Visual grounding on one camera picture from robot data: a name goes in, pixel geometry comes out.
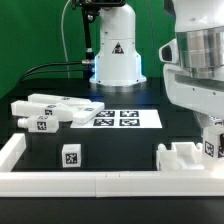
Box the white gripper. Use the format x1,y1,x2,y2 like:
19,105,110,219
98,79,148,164
163,64,224,128

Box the white chair seat block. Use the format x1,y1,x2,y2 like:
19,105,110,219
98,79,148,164
156,142,212,171

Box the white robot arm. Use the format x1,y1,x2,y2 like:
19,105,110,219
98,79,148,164
90,0,224,120

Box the white long chair bar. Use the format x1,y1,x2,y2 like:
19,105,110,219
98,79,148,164
11,100,73,122

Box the white rear chair bar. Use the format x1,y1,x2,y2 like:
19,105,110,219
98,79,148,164
28,94,91,106

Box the white marker sheet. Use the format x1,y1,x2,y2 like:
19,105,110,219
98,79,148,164
71,109,162,128

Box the white tagged cube nut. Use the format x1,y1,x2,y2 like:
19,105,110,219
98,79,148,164
62,144,81,168

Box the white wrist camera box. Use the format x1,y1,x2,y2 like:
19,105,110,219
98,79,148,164
159,38,179,64

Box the black cables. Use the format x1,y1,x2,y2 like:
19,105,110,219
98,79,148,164
19,59,93,83

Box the white U-shaped boundary frame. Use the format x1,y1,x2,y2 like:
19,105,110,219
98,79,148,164
0,133,224,197

